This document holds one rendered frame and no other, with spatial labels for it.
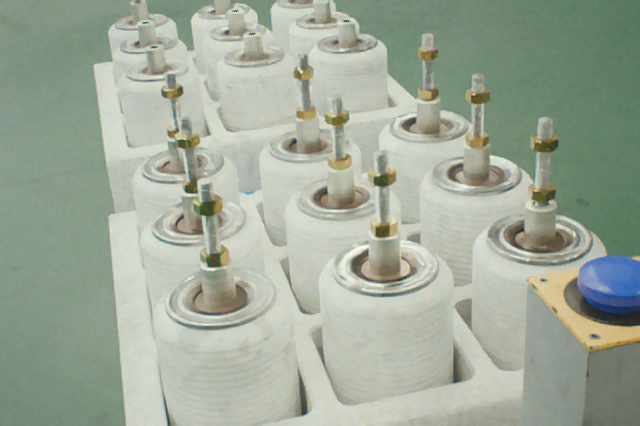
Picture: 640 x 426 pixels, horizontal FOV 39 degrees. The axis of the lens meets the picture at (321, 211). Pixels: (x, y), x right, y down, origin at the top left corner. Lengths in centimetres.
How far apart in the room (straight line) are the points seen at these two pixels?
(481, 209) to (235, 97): 45
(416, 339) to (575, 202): 71
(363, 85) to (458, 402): 57
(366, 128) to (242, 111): 15
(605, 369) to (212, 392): 26
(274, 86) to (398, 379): 54
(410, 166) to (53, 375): 45
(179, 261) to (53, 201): 75
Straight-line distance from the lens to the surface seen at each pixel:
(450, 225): 75
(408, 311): 61
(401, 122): 89
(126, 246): 87
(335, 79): 112
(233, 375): 61
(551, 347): 51
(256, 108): 110
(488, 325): 69
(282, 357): 62
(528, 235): 67
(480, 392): 65
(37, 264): 126
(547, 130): 64
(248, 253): 71
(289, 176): 82
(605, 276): 49
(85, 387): 100
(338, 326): 63
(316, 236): 71
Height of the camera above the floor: 58
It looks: 27 degrees down
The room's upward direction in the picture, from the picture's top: 4 degrees counter-clockwise
